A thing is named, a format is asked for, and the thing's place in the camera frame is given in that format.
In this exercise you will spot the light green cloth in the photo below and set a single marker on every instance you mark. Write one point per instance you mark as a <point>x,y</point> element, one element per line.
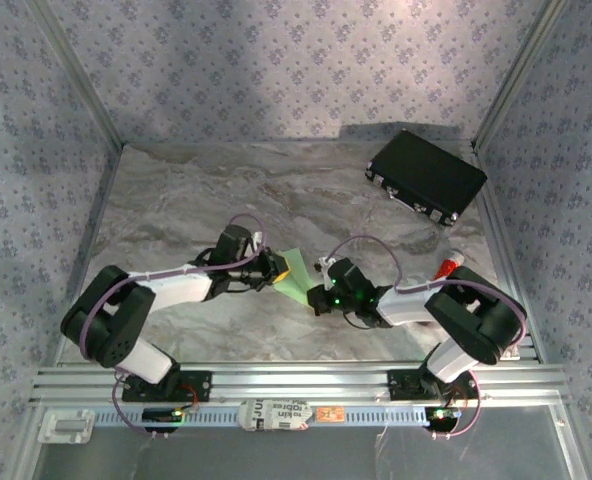
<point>298,280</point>

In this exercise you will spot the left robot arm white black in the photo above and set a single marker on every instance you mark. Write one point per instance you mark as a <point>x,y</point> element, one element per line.
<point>106,325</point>

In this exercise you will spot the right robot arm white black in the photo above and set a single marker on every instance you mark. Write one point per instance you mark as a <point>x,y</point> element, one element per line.
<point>481,325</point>

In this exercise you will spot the red white small bottle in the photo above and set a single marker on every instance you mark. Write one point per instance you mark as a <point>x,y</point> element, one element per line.
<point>447,264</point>

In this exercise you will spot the small orange tag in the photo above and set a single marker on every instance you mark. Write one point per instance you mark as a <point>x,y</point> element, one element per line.
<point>330,414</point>

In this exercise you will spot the printed white paper roll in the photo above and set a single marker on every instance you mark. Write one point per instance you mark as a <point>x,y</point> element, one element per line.
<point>276,415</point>

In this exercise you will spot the black hard case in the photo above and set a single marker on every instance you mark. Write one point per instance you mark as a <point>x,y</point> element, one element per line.
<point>426,172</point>

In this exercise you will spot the clear acrylic panel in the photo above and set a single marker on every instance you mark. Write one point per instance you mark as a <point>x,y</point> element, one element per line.
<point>301,455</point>

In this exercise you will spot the black controller board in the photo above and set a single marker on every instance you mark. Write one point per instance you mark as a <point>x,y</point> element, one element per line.
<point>161,417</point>
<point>443,417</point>

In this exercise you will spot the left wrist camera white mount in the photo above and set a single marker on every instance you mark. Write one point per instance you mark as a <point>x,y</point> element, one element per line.
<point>259,239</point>

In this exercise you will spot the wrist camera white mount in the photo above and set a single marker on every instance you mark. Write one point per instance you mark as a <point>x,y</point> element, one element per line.
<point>259,239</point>
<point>323,261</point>

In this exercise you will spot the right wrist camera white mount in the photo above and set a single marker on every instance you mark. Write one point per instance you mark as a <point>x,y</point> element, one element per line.
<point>323,261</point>

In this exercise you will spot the long aluminium mounting rail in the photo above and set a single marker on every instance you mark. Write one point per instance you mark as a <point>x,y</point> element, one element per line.
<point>301,380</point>

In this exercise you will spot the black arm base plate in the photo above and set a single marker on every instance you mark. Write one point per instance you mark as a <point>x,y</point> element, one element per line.
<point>196,387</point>
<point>401,387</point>

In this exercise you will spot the aluminium table side rail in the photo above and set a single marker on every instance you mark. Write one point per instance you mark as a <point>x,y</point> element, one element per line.
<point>498,225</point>
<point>95,225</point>

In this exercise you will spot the grey metal bracket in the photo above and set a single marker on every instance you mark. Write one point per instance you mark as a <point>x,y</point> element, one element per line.
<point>66,426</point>

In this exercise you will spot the aluminium frame post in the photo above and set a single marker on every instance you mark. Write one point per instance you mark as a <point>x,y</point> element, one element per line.
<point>79,75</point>
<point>516,75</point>

